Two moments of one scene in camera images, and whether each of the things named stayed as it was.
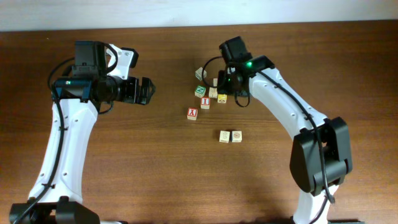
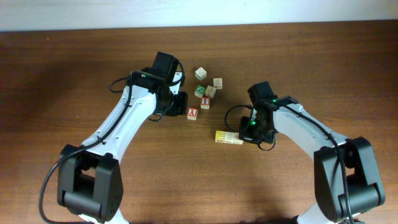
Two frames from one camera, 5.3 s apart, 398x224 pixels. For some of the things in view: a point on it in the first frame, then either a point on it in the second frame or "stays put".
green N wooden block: [199, 91] stays put
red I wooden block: [205, 102] stays put
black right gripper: [222, 82] -> [249, 132]
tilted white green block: [200, 73] stays put
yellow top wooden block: [222, 98] -> [219, 136]
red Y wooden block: [192, 113] stays put
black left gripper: [132, 96] -> [180, 107]
